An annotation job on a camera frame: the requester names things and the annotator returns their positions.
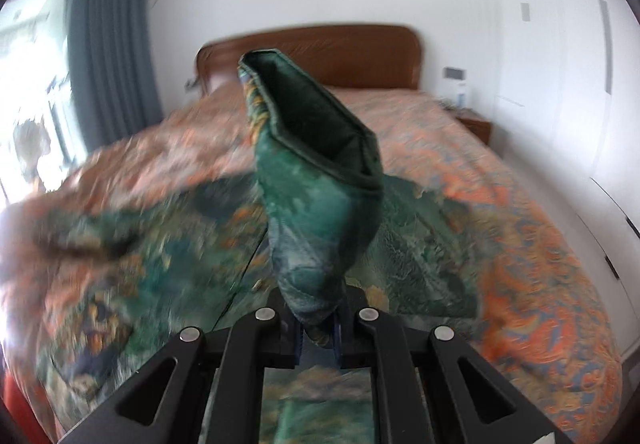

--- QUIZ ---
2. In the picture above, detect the brown wooden headboard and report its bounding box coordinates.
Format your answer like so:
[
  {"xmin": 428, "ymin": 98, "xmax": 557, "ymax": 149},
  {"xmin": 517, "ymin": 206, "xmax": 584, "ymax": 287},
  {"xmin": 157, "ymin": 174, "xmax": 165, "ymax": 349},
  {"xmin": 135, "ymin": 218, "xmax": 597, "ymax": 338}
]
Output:
[{"xmin": 196, "ymin": 24, "xmax": 424, "ymax": 98}]

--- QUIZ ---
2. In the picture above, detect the brown wooden nightstand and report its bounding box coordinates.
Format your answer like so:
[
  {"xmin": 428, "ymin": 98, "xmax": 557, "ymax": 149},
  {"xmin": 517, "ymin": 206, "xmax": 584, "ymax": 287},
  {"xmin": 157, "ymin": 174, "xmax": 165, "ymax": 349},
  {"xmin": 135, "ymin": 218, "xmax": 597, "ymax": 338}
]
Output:
[{"xmin": 452, "ymin": 107, "xmax": 494, "ymax": 146}]

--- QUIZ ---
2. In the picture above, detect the grey-blue curtain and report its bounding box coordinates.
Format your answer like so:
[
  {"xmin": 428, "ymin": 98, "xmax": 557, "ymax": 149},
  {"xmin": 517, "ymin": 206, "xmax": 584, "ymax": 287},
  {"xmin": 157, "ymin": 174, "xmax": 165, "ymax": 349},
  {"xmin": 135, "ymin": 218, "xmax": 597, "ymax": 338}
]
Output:
[{"xmin": 66, "ymin": 0, "xmax": 165, "ymax": 161}]

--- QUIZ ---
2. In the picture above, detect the bright window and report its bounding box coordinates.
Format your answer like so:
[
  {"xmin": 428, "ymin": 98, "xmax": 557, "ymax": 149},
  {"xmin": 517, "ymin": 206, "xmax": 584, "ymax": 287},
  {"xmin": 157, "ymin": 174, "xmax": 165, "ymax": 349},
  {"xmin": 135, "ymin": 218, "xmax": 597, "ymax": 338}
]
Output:
[{"xmin": 0, "ymin": 0, "xmax": 76, "ymax": 205}]

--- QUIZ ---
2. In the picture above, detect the green printed silk garment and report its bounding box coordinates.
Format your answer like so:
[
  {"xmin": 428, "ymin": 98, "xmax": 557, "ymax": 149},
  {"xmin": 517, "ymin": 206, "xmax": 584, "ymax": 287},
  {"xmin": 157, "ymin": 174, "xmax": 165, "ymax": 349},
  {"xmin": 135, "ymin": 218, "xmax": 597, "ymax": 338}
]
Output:
[{"xmin": 50, "ymin": 49, "xmax": 482, "ymax": 444}]

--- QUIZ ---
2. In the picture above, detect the white wardrobe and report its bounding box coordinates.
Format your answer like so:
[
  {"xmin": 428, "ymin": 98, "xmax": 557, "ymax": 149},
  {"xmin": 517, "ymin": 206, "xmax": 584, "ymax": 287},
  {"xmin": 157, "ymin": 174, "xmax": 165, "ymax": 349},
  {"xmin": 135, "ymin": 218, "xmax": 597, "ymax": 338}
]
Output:
[{"xmin": 492, "ymin": 0, "xmax": 640, "ymax": 361}]

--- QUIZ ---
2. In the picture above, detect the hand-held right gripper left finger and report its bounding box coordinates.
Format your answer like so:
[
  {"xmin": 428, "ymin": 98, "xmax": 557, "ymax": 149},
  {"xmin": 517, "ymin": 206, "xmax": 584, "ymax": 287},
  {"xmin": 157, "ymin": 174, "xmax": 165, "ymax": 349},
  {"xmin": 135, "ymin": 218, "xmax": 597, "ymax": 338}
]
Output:
[{"xmin": 57, "ymin": 291, "xmax": 304, "ymax": 444}]

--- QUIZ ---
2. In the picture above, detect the orange paisley bed blanket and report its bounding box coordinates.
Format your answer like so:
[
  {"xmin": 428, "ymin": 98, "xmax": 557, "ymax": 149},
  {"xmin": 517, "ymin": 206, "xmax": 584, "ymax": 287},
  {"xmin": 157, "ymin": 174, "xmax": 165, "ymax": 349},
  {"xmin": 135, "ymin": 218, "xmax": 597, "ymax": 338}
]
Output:
[{"xmin": 0, "ymin": 86, "xmax": 624, "ymax": 444}]

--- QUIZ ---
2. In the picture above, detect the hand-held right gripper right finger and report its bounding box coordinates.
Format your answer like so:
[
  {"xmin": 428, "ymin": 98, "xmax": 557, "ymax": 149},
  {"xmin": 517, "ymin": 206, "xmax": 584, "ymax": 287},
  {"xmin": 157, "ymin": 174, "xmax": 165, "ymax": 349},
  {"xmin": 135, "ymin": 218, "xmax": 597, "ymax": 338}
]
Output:
[{"xmin": 333, "ymin": 287, "xmax": 576, "ymax": 444}]

